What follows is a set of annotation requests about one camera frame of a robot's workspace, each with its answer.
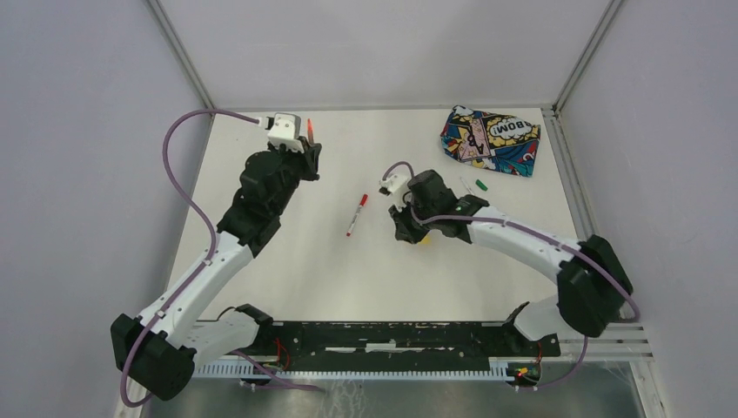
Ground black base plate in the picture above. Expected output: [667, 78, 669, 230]
[241, 321, 561, 372]

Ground red white pen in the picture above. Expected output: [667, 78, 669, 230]
[346, 193, 368, 237]

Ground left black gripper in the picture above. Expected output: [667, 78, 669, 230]
[267, 135, 321, 215]

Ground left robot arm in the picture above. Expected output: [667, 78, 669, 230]
[111, 138, 322, 401]

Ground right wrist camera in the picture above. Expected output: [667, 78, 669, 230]
[379, 173, 411, 212]

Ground green pen cap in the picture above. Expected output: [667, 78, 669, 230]
[475, 179, 488, 192]

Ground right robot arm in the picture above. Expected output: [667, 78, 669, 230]
[379, 169, 640, 355]

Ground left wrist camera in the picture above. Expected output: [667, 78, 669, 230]
[257, 112, 305, 153]

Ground orange pen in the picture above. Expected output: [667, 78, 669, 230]
[307, 118, 315, 145]

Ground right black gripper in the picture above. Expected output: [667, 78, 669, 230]
[389, 193, 438, 245]

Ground green grey pen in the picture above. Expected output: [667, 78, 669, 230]
[460, 177, 475, 196]

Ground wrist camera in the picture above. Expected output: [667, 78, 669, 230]
[379, 173, 411, 212]
[257, 112, 305, 153]

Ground white slotted cable duct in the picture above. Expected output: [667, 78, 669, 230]
[196, 357, 540, 382]

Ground comic print pencil pouch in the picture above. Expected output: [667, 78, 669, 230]
[439, 105, 542, 178]

